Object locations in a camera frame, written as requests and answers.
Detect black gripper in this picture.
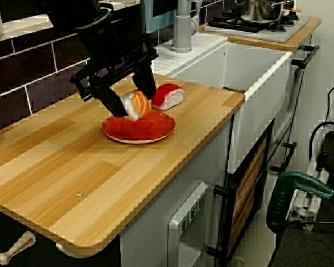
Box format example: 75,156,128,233
68,12,160,117

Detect salmon nigiri sushi toy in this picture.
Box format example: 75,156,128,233
119,89,153,122

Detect red tuna nigiri toy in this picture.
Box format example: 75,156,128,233
151,83,186,112

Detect orange round plate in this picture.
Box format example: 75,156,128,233
101,110,176,145

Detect grey toy faucet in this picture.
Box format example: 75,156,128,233
170,0,204,53

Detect white cabinet body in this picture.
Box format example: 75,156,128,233
119,119,232,267

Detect white toy sink unit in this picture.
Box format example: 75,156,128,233
149,32,293,175

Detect black-framed wood-pattern oven door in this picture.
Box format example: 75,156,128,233
207,118,276,267

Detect toy stove top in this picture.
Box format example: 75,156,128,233
202,11,310,44

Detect grey dispenser panel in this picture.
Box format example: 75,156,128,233
167,181,209,267

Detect shiny metal pot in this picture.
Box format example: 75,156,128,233
235,0,296,23

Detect aluminium extrusion bar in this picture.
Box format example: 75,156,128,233
285,158,333,231

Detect thin black rod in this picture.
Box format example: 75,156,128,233
283,219,334,226

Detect black drawer handle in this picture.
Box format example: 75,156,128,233
291,44,321,70
269,142,298,173

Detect thick black cable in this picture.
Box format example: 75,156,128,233
308,121,334,165

